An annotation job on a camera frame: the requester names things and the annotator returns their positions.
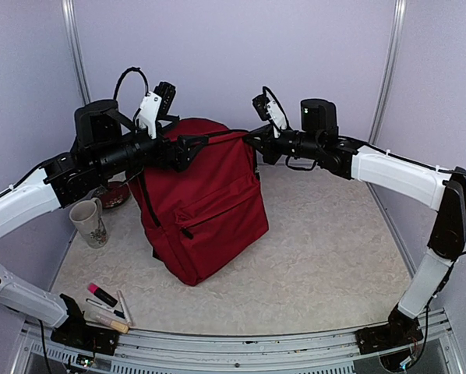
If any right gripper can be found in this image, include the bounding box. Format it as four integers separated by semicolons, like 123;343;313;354
244;121;323;162

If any red student backpack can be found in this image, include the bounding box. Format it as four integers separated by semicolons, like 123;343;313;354
129;118;269;286

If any silver marker pen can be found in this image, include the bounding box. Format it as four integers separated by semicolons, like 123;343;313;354
117;290;133;326

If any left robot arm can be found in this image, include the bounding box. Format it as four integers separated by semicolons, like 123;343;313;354
0;97;209;347

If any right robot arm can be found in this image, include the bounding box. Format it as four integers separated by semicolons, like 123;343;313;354
245;92;466;346

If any red floral round tin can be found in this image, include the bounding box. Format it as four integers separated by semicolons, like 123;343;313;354
91;181;131;210

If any floral ceramic mug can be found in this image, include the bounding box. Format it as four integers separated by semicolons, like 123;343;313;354
69;197;108;249

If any pink highlighter marker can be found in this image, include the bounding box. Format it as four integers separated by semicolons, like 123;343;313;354
87;283;118;308

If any black pen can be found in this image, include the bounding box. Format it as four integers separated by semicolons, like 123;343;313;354
86;298;125;319

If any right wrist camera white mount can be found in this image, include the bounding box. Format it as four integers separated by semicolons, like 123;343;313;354
252;86;289;138

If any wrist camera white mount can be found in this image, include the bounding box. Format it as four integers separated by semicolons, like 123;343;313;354
133;82;176;139
252;86;289;138

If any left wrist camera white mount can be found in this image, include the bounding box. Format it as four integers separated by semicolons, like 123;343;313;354
133;82;176;139

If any left aluminium corner post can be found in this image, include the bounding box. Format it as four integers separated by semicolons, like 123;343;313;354
62;0;91;104

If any aluminium corner post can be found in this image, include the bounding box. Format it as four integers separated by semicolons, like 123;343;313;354
369;0;407;144
62;0;91;104

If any right aluminium corner post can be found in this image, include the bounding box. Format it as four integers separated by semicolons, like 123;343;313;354
369;0;407;144

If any aluminium front rail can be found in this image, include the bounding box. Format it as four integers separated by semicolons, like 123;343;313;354
7;309;466;373

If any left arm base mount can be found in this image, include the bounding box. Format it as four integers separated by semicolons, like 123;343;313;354
51;294;119;356

